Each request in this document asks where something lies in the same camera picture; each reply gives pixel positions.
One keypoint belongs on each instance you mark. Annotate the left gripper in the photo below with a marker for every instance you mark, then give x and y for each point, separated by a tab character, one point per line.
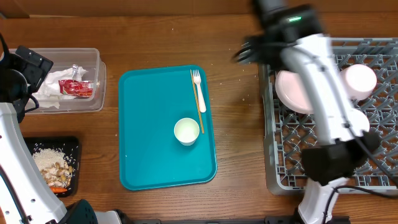
37	65

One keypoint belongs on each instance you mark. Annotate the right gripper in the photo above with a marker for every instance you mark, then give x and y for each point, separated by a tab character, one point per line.
260	52

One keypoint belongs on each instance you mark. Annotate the white napkin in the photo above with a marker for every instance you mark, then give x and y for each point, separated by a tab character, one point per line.
49	93

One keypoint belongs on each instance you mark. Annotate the red snack wrapper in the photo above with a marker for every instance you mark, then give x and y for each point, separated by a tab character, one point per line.
76	88

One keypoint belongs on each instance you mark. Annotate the large pink plate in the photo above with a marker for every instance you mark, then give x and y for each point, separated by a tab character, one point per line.
291	92

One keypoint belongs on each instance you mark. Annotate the pink bowl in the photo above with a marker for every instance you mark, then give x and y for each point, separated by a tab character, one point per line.
359	81

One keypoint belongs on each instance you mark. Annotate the white plastic fork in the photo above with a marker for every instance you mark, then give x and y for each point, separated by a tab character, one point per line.
197	81

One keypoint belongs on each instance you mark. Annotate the wooden chopstick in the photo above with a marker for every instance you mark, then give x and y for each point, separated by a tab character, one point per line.
197	103

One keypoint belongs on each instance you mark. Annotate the nuts and rice pile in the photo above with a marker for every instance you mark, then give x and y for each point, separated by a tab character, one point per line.
55	167

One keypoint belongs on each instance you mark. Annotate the orange carrot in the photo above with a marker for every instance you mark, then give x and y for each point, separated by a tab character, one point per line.
58	190

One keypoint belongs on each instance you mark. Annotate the white bowl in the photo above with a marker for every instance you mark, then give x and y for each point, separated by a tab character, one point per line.
359	122

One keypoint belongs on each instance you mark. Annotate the pale green cup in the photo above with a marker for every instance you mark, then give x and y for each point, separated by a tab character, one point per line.
186	131

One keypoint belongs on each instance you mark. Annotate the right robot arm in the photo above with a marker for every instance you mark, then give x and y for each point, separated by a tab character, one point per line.
339	152

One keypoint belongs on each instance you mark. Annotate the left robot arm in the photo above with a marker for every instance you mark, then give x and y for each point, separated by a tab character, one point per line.
25	196

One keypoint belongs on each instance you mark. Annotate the grey dishwasher rack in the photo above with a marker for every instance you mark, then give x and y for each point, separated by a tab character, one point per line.
287	133

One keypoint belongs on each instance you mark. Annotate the clear plastic bin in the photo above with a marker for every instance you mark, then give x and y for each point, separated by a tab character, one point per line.
91	69

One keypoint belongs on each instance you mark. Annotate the black tray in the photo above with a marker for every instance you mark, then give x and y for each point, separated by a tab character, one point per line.
69	145

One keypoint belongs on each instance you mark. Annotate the teal plastic tray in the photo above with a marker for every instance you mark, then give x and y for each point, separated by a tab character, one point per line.
151	101

